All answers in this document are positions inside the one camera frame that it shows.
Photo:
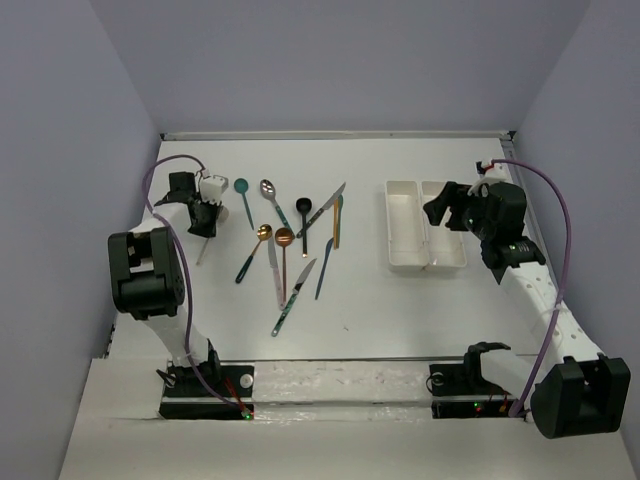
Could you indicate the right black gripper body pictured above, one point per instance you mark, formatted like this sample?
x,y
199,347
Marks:
x,y
467,215

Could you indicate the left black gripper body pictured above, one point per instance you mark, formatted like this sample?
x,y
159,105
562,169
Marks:
x,y
208,213

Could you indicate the beige plastic spoon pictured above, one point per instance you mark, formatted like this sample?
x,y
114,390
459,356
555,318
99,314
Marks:
x,y
221,219

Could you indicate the teal plastic spoon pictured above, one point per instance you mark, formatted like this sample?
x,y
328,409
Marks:
x,y
241,186

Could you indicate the gold spoon teal handle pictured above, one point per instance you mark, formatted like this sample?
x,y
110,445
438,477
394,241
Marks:
x,y
264,233

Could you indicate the black spoon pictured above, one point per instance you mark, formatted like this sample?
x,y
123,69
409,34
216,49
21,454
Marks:
x,y
303,207

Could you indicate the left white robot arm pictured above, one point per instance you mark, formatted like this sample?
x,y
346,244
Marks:
x,y
149,275

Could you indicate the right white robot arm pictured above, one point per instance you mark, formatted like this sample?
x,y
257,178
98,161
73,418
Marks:
x,y
572,388

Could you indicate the white two-compartment container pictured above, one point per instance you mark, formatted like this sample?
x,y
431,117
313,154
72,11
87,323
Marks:
x,y
413,243

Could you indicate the copper spoon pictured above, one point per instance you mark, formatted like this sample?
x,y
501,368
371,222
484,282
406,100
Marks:
x,y
283,238

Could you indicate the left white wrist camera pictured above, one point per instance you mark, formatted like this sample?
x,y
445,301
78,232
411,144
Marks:
x,y
212,188

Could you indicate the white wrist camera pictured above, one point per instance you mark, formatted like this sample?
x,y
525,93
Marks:
x,y
212,188
491,169

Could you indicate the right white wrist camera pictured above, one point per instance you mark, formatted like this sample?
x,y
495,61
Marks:
x,y
491,169

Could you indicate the silver spoon teal handle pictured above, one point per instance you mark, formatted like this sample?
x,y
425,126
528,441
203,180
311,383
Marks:
x,y
268,192

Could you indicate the silver knife pink handle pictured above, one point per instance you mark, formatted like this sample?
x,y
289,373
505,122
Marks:
x,y
276,273

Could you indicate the silver knife dark handle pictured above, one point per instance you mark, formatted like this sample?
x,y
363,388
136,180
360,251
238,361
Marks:
x,y
329,203

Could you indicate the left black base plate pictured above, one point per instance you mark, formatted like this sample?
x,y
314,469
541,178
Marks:
x,y
227,398

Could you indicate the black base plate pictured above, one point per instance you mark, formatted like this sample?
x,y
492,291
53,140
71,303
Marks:
x,y
227,398
456,395

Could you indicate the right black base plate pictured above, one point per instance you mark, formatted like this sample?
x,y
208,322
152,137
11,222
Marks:
x,y
456,395

